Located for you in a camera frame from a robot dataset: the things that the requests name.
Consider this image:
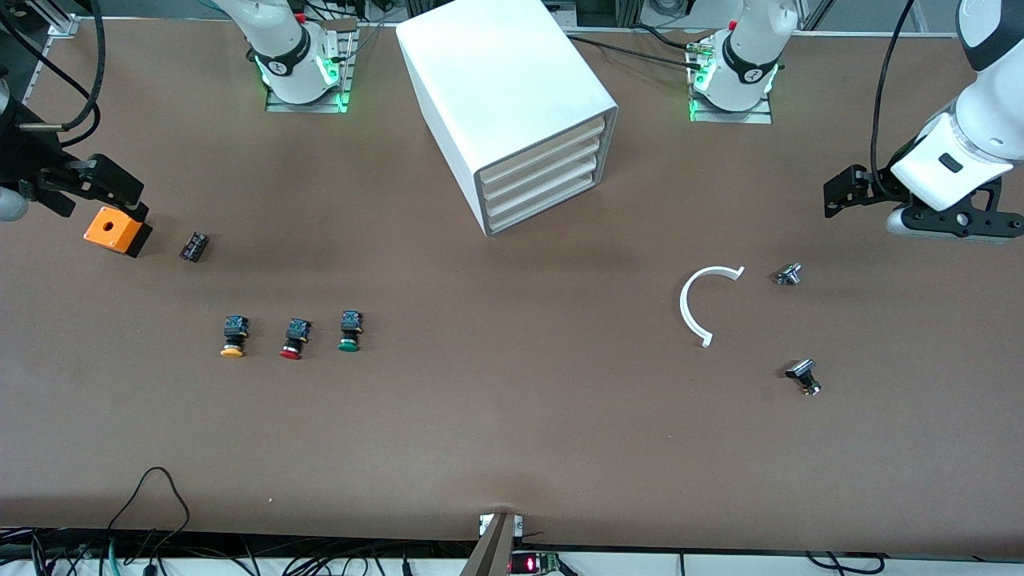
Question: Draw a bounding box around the green push button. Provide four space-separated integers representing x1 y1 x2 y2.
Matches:
337 310 365 354

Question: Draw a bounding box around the white drawer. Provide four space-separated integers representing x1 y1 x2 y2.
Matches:
482 136 603 207
480 118 603 191
486 172 603 235
485 154 603 222

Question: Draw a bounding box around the yellow push button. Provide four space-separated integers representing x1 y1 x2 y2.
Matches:
220 315 250 358

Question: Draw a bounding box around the red push button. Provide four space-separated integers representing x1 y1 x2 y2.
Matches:
279 318 312 361

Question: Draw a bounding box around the white drawer cabinet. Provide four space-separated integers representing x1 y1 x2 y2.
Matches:
395 0 618 238

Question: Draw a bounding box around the orange box with black base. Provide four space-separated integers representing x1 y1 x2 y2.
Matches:
83 206 153 258

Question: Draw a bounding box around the white curved plastic arc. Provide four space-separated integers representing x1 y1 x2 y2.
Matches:
679 266 746 349

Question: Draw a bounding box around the device with red display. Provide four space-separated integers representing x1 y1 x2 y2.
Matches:
510 550 565 575

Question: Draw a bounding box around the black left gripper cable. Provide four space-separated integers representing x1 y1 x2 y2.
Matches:
870 0 917 197

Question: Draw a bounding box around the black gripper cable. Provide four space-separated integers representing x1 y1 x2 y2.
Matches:
0 0 106 149
870 0 917 197

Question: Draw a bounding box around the black left camera mount bracket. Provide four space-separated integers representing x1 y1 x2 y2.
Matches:
900 178 1024 238

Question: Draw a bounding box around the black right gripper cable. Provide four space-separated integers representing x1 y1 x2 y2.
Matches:
0 0 106 149

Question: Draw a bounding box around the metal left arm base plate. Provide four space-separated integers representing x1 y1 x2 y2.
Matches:
688 36 774 125

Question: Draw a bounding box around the aluminium frame profile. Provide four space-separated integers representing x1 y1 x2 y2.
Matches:
22 0 101 37

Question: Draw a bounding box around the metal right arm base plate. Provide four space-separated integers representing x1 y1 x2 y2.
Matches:
264 18 357 114

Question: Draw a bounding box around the black table cable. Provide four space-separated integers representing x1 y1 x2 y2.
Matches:
564 34 709 71

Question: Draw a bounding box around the black looped cable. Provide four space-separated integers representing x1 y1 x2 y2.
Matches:
106 466 191 561

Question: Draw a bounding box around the grey metal bracket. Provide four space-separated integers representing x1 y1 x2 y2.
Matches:
460 512 521 576

